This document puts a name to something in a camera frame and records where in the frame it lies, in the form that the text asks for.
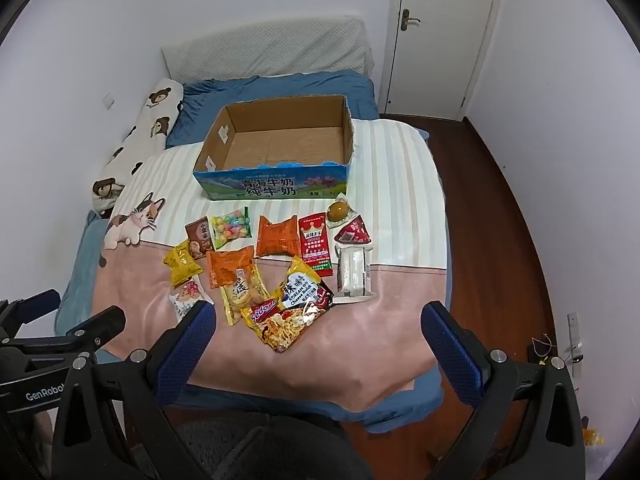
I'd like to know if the white charger plug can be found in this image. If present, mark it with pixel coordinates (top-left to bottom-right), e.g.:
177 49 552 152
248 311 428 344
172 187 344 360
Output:
564 342 586 378

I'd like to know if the yellow cracker packet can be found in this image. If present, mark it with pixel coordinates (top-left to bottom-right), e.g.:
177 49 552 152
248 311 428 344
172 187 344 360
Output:
220 265 271 327

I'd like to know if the braised egg clear packet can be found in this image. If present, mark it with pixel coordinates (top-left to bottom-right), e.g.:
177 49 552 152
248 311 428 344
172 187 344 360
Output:
326 192 357 222

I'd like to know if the white door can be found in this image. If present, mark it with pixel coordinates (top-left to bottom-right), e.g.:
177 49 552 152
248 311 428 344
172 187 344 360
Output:
379 0 508 122

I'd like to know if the white clear snack packet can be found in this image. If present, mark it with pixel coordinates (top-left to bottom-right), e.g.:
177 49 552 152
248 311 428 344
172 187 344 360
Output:
331 242 375 305

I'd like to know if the bear print pillow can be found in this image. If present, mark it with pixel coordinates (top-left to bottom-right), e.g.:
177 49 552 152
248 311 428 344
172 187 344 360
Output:
90 77 185 218

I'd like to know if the red triangular snack packet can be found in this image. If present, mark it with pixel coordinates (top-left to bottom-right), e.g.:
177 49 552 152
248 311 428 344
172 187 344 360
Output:
334 213 373 247

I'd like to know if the small yellow snack packet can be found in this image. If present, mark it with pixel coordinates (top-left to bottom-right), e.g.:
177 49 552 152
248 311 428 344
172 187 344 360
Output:
163 240 205 288

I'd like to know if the brown snack packet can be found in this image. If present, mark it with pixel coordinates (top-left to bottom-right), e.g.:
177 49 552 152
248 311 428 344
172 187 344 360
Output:
185 216 216 260

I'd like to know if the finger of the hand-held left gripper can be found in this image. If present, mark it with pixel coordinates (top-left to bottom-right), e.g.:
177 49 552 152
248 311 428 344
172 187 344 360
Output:
0 288 62 341
65 305 126 349

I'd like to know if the striped cat print blanket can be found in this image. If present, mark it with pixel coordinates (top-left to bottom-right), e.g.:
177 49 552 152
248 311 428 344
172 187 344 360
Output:
92 117 451 413

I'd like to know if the blue bed sheet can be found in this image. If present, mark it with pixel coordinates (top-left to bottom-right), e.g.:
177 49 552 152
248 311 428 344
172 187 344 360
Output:
55 70 453 436

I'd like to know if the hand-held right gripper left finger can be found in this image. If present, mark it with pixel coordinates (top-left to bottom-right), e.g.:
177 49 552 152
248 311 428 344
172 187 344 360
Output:
52 302 218 480

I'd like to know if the cardboard box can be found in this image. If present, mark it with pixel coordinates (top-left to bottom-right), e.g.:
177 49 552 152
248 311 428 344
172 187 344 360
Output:
192 94 357 202

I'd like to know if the person's grey fleece clothing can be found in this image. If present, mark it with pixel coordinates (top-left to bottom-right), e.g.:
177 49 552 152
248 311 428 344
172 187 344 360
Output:
165 412 373 480

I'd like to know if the yellow instant noodle packet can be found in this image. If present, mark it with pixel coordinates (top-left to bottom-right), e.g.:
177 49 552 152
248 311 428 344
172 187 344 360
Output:
241 256 335 355

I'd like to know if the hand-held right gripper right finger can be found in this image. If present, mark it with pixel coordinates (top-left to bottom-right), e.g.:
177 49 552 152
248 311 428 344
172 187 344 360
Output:
421 301 586 480

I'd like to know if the orange snack packet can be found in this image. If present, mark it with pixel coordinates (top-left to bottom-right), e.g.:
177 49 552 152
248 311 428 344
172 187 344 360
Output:
206 245 256 289
256 215 303 259

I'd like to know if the colourful candy ball bag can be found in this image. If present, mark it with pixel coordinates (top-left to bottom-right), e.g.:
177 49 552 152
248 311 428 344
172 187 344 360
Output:
209 206 252 251

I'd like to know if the white oat cookie packet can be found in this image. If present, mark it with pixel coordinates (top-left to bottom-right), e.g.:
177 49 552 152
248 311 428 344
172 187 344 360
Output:
168 280 214 323

